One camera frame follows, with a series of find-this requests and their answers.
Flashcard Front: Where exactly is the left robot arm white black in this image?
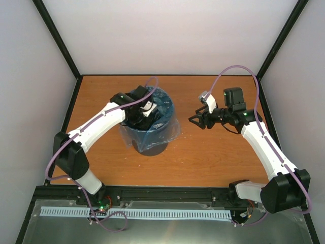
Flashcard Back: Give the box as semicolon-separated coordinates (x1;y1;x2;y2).
52;85;159;205

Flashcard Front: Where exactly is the blue plastic trash bag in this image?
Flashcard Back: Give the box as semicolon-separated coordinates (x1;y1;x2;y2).
119;85;181;154

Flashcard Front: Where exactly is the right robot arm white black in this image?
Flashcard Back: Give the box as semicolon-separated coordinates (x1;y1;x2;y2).
189;87;312;214

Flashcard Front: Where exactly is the light blue slotted cable duct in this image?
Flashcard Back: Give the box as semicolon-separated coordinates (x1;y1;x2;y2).
39;206;232;222

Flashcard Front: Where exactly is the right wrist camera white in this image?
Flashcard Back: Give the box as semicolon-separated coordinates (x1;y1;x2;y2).
199;91;217;114

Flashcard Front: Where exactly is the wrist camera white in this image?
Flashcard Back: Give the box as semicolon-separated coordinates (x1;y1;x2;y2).
140;101;157;117
199;91;217;114

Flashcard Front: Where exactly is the black frame post left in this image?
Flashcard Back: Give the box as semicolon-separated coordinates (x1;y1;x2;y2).
32;0;82;77

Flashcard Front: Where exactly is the black frame post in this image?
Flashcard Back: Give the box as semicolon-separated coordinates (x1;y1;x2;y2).
255;0;309;78
32;0;82;77

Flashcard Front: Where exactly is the black aluminium rail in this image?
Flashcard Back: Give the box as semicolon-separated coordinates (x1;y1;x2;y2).
32;185;232;208

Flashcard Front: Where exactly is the dark grey trash bin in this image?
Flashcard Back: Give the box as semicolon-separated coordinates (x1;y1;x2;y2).
125;87;176;157

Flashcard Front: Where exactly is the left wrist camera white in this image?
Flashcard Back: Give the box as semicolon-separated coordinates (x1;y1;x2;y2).
140;101;157;117

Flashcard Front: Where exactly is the black frame post right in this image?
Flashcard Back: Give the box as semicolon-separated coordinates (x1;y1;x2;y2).
255;0;309;78

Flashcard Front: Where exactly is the small circuit board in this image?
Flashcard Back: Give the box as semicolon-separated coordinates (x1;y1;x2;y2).
99;196;112;211

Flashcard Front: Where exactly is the metal base plate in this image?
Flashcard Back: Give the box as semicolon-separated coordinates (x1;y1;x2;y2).
22;200;312;243

